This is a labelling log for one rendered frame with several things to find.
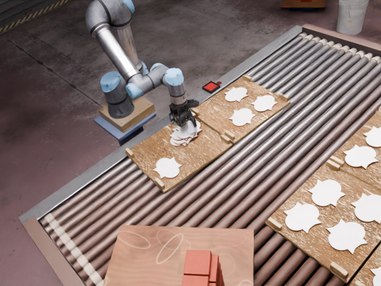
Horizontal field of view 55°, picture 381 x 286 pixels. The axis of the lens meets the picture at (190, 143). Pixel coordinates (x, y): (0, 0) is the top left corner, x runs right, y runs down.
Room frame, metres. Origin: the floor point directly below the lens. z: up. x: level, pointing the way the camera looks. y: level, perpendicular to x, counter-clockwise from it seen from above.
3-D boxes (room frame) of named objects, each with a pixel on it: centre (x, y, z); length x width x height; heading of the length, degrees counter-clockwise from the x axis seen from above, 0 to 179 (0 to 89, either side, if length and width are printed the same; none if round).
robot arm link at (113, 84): (1.69, 0.35, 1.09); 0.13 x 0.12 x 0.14; 119
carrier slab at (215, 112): (1.49, -0.29, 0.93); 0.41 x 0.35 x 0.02; 121
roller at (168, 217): (1.23, -0.31, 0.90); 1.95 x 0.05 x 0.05; 124
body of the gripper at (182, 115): (1.34, 0.02, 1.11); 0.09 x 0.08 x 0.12; 129
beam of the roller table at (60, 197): (1.62, -0.04, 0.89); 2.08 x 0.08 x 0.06; 124
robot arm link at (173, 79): (1.35, 0.01, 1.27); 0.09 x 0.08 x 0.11; 29
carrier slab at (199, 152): (1.27, 0.07, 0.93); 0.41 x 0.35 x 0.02; 120
